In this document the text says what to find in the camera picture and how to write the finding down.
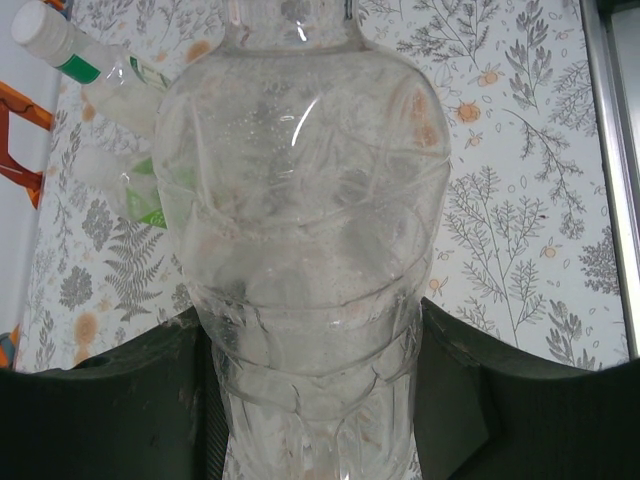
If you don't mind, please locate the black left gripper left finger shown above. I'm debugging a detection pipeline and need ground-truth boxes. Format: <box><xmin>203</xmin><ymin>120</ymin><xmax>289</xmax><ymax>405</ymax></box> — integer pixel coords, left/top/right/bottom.
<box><xmin>0</xmin><ymin>304</ymin><xmax>227</xmax><ymax>480</ymax></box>

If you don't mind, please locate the clear bottle dark green label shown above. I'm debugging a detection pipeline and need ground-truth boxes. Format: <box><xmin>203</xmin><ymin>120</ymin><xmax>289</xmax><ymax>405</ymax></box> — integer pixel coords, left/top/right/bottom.
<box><xmin>49</xmin><ymin>29</ymin><xmax>174</xmax><ymax>151</ymax></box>

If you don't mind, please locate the long aluminium base rail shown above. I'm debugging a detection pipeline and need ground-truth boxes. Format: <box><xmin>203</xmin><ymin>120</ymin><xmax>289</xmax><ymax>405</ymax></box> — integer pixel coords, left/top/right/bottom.
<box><xmin>578</xmin><ymin>0</ymin><xmax>640</xmax><ymax>360</ymax></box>

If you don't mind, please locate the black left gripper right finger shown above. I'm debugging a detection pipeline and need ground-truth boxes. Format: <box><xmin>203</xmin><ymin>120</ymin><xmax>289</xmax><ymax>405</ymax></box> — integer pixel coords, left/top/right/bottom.
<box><xmin>413</xmin><ymin>298</ymin><xmax>640</xmax><ymax>480</ymax></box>

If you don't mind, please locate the white bottle cap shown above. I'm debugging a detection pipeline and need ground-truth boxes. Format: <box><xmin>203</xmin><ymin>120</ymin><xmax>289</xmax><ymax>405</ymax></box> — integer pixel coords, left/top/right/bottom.
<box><xmin>9</xmin><ymin>0</ymin><xmax>71</xmax><ymax>57</ymax></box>

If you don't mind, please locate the clear unlabelled plastic bottle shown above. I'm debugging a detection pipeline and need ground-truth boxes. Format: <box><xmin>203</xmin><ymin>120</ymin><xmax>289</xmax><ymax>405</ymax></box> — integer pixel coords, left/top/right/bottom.
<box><xmin>151</xmin><ymin>0</ymin><xmax>455</xmax><ymax>480</ymax></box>

